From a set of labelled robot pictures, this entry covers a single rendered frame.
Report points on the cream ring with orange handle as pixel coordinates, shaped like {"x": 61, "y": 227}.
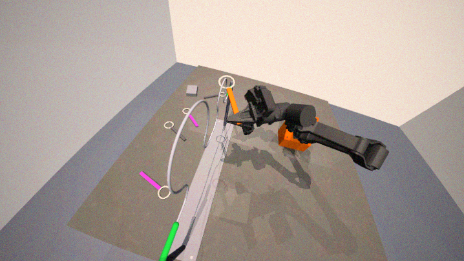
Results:
{"x": 230, "y": 93}

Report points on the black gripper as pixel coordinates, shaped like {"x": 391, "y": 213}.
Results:
{"x": 264, "y": 112}

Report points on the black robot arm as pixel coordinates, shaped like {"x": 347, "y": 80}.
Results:
{"x": 300, "y": 119}

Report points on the thin dark grey wire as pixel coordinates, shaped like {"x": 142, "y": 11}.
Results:
{"x": 186, "y": 234}

